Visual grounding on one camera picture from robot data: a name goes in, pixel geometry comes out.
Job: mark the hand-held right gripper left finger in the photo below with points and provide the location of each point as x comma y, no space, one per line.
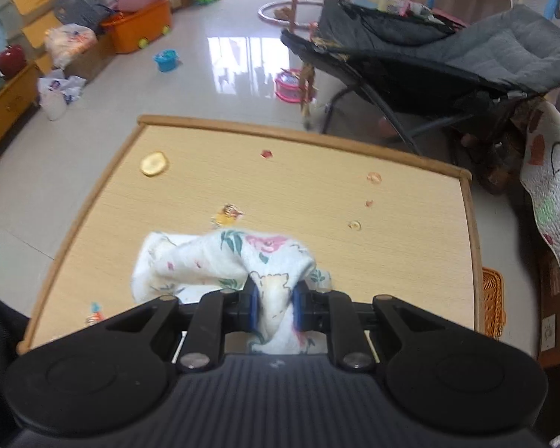
253,310

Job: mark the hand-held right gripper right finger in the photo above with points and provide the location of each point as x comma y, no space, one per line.
297,310

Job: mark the floral baby shirt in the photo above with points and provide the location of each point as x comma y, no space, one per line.
214,261

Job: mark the yellow cartoon sticker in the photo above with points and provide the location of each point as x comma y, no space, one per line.
227,214

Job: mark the orange round sticker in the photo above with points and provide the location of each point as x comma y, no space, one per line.
374,177

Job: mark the small red sticker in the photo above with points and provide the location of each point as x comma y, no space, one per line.
266,153

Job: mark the colourful cartoon sticker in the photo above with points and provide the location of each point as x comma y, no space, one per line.
93,315

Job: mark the gold round sticker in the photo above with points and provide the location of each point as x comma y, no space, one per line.
154,164

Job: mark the orange wicker basket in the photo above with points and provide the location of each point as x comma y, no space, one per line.
492,303

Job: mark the blue toy bucket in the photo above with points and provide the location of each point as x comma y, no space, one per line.
166,59

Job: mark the quilted heart blanket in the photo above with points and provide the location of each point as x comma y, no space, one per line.
555,205

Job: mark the white plastic bag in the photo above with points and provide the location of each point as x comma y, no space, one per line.
58,95

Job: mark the hula hoop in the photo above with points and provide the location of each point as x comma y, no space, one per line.
270,14

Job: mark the grey reclining chair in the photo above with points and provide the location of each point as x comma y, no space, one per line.
448,51

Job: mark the orange wheeled storage box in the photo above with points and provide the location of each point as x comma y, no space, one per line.
140,23

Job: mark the wooden cabinet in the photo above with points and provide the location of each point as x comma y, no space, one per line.
4,107

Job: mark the printed plastic bag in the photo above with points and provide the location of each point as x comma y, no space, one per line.
70,44

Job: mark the dark grey plastic basket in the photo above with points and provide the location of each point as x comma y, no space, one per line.
81,11

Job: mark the red round ornament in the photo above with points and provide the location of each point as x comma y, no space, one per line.
11,59

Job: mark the grey drawer cabinet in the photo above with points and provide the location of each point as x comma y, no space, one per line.
23,4

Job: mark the white wall socket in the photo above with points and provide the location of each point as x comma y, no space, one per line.
549,332

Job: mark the dark wooden sofa frame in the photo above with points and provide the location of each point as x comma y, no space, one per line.
499,158

